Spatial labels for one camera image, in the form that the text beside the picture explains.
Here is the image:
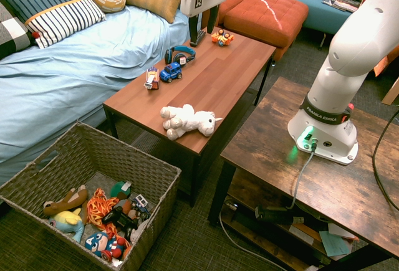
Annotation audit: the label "reddish wood coffee table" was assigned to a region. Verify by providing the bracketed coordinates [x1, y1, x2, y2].
[102, 26, 277, 208]

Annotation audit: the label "blue black headphones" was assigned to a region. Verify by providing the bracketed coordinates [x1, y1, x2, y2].
[164, 45, 196, 66]

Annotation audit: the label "teal upholstered bench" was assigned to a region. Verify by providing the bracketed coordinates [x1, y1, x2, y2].
[295, 0, 390, 35]

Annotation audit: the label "light wooden board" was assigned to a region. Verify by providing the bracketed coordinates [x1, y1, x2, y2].
[380, 76, 399, 106]

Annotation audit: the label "black remote control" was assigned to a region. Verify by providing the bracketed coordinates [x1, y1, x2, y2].
[190, 29, 207, 47]

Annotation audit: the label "woven wicker basket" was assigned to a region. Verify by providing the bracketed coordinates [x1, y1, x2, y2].
[0, 121, 183, 271]

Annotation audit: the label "long black cable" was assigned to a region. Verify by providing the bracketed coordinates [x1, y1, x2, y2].
[372, 117, 399, 212]

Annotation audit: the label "rustic brown wood table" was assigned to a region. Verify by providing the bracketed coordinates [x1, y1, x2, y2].
[207, 76, 399, 271]

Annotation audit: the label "black power supply brick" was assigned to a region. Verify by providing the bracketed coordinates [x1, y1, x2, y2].
[254, 205, 305, 226]

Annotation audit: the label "white paper sheet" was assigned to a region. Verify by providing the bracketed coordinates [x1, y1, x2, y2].
[327, 222, 358, 240]

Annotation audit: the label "orange tufted ottoman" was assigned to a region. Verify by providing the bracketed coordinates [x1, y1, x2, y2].
[223, 0, 310, 62]

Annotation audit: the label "orange white toy truck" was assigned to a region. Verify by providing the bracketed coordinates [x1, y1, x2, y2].
[143, 67, 160, 90]

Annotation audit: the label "small blue white toy car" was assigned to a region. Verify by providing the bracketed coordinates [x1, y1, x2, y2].
[127, 193, 151, 221]

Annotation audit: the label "teal paper envelope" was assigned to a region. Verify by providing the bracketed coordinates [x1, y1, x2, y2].
[318, 230, 352, 257]

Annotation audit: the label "robot base cable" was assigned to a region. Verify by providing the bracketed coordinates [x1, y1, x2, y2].
[286, 141, 318, 211]

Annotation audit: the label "white navy striped pillow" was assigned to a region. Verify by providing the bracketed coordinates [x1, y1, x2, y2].
[24, 0, 107, 49]

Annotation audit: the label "orange flame plush toy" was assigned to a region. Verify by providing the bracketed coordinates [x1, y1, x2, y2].
[85, 188, 121, 237]

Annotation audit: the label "black white checkered pillow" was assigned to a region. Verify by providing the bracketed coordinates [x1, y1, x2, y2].
[0, 1, 40, 60]

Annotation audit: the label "white cable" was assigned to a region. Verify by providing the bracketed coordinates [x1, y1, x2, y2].
[219, 210, 287, 271]

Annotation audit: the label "green plush toy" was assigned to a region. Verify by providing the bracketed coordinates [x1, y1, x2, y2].
[109, 181, 132, 200]

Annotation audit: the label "orange toy vehicle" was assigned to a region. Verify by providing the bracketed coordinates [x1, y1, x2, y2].
[211, 29, 235, 47]

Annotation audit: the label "brown plush animal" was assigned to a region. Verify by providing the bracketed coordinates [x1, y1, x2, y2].
[42, 184, 90, 217]

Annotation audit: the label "yellow blue plush toy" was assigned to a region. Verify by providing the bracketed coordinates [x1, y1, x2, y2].
[48, 207, 85, 243]

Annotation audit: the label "black game controller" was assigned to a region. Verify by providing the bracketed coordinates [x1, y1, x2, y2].
[102, 206, 140, 240]

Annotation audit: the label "white unicorn stuffed toy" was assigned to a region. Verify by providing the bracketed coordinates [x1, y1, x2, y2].
[160, 103, 224, 141]

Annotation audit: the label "Captain America plush doll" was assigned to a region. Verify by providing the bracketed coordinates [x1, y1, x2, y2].
[84, 231, 132, 262]

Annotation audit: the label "light blue sofa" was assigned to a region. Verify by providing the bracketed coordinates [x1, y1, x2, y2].
[0, 0, 206, 188]

